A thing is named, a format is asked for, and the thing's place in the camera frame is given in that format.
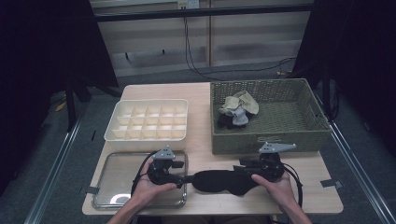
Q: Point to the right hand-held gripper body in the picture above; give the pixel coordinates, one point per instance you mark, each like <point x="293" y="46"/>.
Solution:
<point x="269" y="168"/>

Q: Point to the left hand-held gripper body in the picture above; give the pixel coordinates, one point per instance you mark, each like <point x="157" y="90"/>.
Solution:
<point x="160" y="174"/>

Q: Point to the black sock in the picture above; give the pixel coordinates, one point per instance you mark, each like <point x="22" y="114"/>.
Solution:
<point x="225" y="122"/>
<point x="218" y="182"/>

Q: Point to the clear plastic lid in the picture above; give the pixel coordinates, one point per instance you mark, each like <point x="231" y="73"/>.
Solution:
<point x="115" y="177"/>

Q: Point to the green woven basket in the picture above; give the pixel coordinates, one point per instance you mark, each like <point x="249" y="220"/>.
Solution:
<point x="280" y="118"/>

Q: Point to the cream divided storage box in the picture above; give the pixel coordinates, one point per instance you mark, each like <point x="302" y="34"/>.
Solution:
<point x="146" y="123"/>

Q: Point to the beige sock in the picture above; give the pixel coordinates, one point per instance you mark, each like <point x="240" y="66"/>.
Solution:
<point x="229" y="103"/>
<point x="250" y="104"/>

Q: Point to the person's left hand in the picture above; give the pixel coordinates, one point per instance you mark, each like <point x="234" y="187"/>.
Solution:
<point x="149" y="189"/>

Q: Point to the person's right hand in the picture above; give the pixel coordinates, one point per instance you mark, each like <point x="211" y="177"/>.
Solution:
<point x="280" y="189"/>

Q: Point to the grey tape piece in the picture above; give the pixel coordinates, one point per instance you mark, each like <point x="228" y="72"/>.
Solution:
<point x="331" y="183"/>
<point x="91" y="190"/>

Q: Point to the black metal stand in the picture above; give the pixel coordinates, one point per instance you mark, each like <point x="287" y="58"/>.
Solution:
<point x="326" y="93"/>
<point x="71" y="105"/>

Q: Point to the small yellow floor object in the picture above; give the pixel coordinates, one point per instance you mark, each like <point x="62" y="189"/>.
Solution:
<point x="60" y="106"/>

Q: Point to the dark curtain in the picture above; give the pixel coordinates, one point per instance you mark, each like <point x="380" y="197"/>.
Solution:
<point x="358" y="62"/>
<point x="37" y="62"/>

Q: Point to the black crossbar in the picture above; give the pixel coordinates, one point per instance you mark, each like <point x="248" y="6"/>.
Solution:
<point x="202" y="12"/>

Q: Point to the metal floor rail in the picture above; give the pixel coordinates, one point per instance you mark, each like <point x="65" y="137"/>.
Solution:
<point x="361" y="174"/>
<point x="53" y="174"/>

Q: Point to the wall socket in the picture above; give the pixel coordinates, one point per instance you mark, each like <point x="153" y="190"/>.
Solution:
<point x="188" y="3"/>

